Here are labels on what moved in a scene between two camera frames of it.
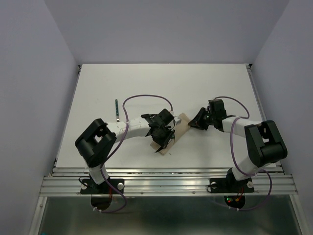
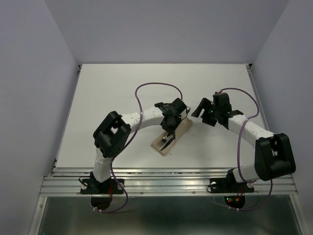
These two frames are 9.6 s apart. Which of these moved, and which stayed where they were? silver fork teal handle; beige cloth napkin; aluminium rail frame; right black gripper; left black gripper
Moved: silver fork teal handle; right black gripper; left black gripper
Stayed: aluminium rail frame; beige cloth napkin
